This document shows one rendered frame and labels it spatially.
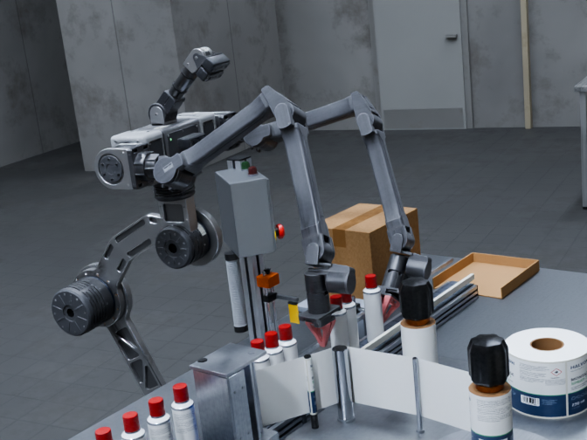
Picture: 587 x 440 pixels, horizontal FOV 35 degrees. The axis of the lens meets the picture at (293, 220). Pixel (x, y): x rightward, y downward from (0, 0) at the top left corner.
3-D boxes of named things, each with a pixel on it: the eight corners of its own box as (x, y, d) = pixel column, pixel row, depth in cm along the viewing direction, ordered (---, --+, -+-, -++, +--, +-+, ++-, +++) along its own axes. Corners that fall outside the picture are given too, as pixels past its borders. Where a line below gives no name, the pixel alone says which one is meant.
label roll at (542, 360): (493, 388, 233) (491, 335, 229) (568, 375, 236) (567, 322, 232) (527, 425, 214) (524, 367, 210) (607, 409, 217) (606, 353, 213)
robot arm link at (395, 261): (394, 256, 280) (389, 249, 275) (416, 259, 277) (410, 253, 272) (388, 277, 278) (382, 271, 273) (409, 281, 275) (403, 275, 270)
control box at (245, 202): (238, 258, 225) (229, 183, 220) (223, 242, 241) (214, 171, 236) (279, 251, 228) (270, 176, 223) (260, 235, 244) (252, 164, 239)
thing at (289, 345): (294, 405, 236) (286, 331, 230) (279, 401, 239) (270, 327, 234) (307, 396, 240) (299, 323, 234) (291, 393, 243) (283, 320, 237)
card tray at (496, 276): (501, 299, 304) (501, 287, 303) (432, 288, 320) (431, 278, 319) (539, 270, 327) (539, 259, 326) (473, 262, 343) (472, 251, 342)
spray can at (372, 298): (378, 346, 266) (373, 279, 260) (363, 343, 269) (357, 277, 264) (388, 340, 270) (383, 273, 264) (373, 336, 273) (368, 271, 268)
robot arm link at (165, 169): (291, 85, 254) (273, 72, 245) (312, 123, 248) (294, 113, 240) (169, 174, 267) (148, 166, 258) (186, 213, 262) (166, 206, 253)
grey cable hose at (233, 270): (242, 333, 234) (231, 255, 229) (231, 331, 237) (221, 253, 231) (251, 328, 237) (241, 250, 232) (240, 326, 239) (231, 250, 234)
